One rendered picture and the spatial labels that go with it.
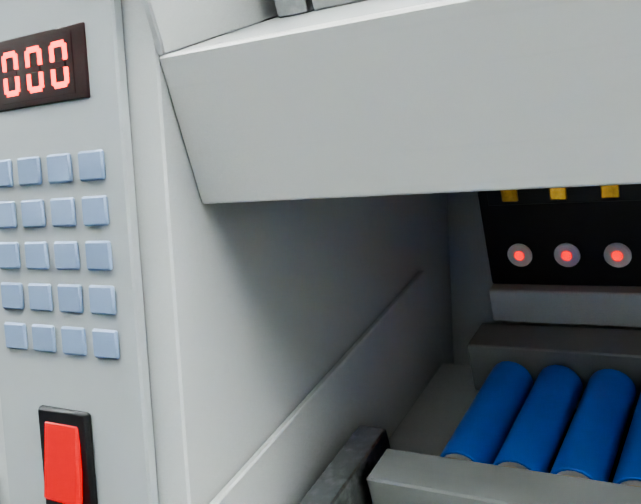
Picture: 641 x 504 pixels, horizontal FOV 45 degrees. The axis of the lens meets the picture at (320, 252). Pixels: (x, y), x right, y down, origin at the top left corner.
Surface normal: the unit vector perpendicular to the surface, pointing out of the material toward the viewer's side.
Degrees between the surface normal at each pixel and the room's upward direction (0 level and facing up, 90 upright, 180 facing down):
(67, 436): 84
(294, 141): 109
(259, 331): 90
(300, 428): 90
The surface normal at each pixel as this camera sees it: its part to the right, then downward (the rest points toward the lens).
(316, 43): -0.49, 0.41
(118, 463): -0.54, 0.10
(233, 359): 0.84, 0.00
